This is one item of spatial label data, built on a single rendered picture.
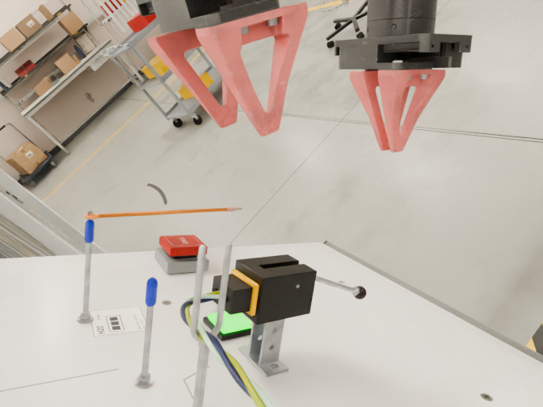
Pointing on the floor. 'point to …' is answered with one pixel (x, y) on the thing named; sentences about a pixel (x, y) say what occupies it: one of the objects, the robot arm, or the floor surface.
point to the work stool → (347, 22)
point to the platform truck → (38, 166)
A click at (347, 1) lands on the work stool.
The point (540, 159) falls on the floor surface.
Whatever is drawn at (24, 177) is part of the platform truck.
